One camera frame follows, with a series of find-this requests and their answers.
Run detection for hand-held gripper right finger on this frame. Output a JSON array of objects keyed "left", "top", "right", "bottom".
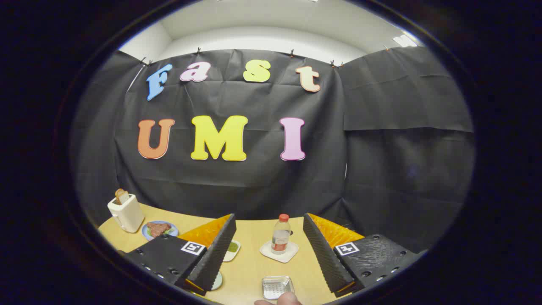
[{"left": 302, "top": 213, "right": 424, "bottom": 298}]

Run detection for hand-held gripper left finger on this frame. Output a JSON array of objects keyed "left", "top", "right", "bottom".
[{"left": 125, "top": 213, "right": 238, "bottom": 296}]

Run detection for white divided tray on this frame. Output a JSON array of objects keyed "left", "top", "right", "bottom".
[{"left": 223, "top": 240, "right": 241, "bottom": 262}]

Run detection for white square coaster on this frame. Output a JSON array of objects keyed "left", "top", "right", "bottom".
[{"left": 260, "top": 240, "right": 299, "bottom": 263}]

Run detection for blue plate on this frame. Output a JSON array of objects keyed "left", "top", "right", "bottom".
[{"left": 141, "top": 220, "right": 179, "bottom": 241}]

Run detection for metal wire basket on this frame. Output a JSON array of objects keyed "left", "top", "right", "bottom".
[{"left": 261, "top": 275, "right": 296, "bottom": 300}]

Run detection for ceiling light panel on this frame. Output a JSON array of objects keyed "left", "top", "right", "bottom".
[{"left": 393, "top": 34, "right": 419, "bottom": 48}]

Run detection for cream toaster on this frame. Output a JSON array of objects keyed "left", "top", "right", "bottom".
[{"left": 107, "top": 194, "right": 145, "bottom": 233}]

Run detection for cooked meat slices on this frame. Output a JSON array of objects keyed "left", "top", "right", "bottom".
[{"left": 147, "top": 222, "right": 172, "bottom": 238}]

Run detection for clear bottle with red cap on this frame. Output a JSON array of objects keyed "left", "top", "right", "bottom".
[{"left": 271, "top": 213, "right": 291, "bottom": 255}]

